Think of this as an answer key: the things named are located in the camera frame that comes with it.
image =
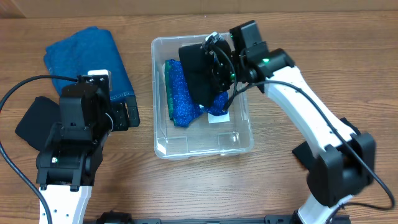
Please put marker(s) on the black cloth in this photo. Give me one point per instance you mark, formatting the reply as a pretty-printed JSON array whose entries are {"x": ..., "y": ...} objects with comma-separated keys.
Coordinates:
[
  {"x": 35, "y": 126},
  {"x": 304, "y": 154},
  {"x": 196, "y": 66}
]

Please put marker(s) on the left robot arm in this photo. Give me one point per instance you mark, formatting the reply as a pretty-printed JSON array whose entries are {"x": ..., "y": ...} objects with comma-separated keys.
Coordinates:
[{"x": 73, "y": 152}]

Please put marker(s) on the blue glitter cloth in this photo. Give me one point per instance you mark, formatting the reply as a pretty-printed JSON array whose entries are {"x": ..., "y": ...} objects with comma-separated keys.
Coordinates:
[{"x": 182, "y": 110}]

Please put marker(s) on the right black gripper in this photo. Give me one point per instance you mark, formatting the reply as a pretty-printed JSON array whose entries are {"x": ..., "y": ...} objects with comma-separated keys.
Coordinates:
[{"x": 214, "y": 73}]

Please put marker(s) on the white label in container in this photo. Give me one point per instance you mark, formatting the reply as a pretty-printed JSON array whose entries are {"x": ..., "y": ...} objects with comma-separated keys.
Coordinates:
[{"x": 218, "y": 119}]

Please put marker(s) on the clear plastic container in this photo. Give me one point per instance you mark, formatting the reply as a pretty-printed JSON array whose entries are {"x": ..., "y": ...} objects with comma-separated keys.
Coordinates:
[{"x": 201, "y": 138}]

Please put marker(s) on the blue denim cloth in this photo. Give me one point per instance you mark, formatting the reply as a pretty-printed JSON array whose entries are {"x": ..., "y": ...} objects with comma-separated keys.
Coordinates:
[{"x": 90, "y": 49}]

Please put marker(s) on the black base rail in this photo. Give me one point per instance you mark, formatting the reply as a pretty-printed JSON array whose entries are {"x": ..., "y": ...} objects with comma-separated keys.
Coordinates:
[{"x": 126, "y": 218}]

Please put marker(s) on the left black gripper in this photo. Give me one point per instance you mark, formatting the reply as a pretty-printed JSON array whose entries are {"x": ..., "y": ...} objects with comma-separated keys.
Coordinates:
[{"x": 119, "y": 109}]

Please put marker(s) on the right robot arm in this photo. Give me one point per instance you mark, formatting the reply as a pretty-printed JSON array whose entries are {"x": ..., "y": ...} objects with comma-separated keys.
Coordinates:
[{"x": 341, "y": 158}]

